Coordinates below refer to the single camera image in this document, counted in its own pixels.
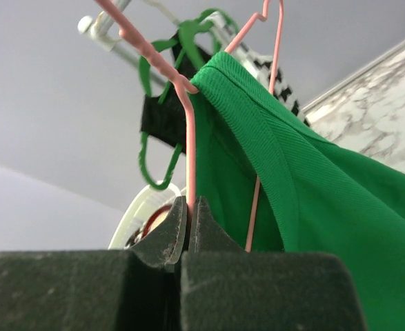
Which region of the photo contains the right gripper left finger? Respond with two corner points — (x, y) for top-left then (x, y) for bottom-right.
(0, 197), (187, 330)

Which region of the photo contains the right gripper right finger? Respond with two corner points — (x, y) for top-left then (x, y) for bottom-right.
(180, 197), (367, 330)

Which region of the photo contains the green tank top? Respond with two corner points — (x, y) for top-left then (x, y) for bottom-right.
(191, 52), (405, 330)

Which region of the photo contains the black white striped tank top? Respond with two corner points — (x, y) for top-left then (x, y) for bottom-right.
(202, 11), (310, 126)

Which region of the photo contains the pink wire hanger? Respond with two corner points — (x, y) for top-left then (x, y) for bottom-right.
(96, 0), (284, 252)

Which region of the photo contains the green hanger with striped top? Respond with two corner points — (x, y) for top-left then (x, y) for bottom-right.
(178, 8), (239, 70)

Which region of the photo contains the green hanger with black top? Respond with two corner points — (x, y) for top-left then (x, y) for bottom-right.
(138, 37), (186, 191)

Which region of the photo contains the black rimmed plate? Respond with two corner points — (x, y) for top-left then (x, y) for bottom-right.
(124, 228), (146, 249)

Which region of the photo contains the red rimmed plate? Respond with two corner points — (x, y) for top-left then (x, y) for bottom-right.
(142, 204), (172, 238)

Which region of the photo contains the white plastic dish basket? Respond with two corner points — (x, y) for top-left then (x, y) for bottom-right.
(108, 183), (186, 249)

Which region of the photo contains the metal clothes rack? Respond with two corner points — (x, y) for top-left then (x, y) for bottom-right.
(77, 0), (251, 90)

